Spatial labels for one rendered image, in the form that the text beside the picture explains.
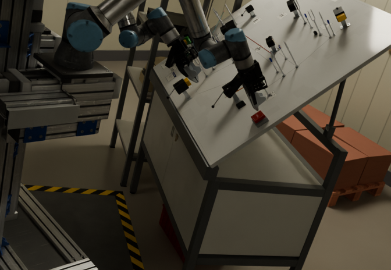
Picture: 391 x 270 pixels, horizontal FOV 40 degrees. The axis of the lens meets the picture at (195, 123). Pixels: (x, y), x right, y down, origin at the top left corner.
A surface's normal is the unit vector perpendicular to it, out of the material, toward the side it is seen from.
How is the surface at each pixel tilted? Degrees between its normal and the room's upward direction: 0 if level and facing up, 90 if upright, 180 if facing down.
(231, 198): 90
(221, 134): 45
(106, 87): 90
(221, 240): 90
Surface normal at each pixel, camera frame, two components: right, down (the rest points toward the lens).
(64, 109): 0.65, 0.43
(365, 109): -0.72, 0.09
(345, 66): -0.49, -0.71
